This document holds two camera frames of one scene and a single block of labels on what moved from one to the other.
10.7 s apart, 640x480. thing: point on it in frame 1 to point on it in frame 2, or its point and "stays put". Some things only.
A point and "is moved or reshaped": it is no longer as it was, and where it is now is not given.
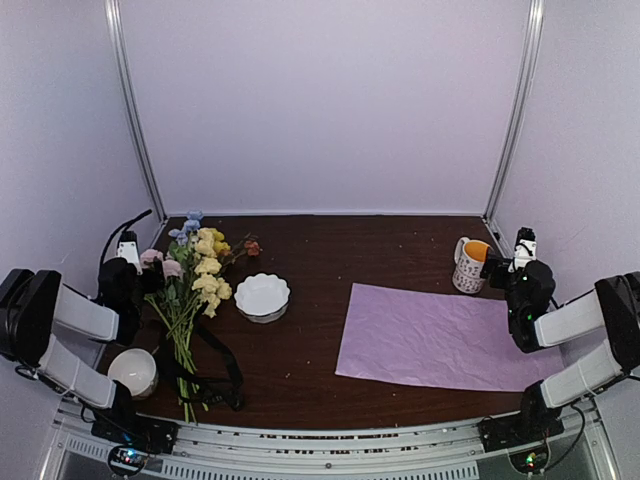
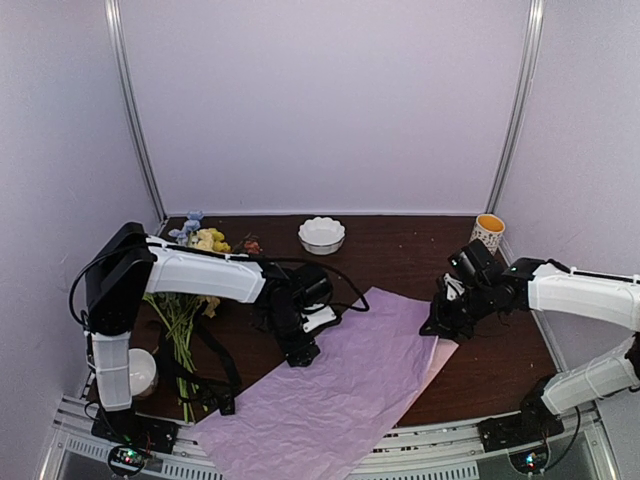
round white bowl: (138, 369) stays put
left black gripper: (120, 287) to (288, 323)
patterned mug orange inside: (471, 256) is moved or reshaped
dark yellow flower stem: (221, 247) stays put
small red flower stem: (250, 244) stays put
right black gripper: (500, 263) to (440, 324)
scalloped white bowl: (262, 298) is moved or reshaped
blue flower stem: (193, 224) stays put
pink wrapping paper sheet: (437, 339) to (313, 422)
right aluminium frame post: (528, 78) stays put
